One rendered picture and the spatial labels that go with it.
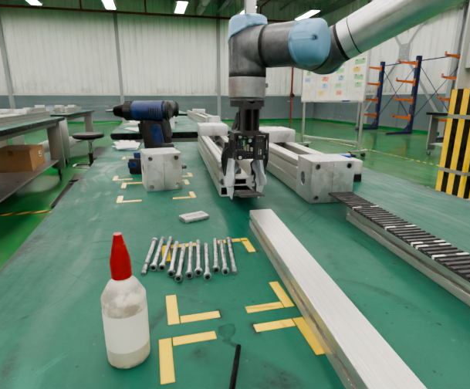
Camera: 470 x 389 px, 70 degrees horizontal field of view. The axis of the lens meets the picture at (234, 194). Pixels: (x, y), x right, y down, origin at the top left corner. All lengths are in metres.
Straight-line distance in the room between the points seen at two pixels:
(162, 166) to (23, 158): 3.65
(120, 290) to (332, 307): 0.20
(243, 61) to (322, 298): 0.47
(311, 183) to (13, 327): 0.58
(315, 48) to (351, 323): 0.44
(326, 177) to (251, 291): 0.41
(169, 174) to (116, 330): 0.60
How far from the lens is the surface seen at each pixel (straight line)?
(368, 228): 0.62
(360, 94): 6.39
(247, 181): 0.81
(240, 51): 0.68
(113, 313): 0.31
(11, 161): 4.49
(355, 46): 0.74
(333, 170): 0.77
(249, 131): 0.67
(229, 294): 0.42
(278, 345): 0.35
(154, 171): 0.86
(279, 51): 0.65
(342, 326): 0.33
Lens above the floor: 1.00
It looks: 16 degrees down
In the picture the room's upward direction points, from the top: straight up
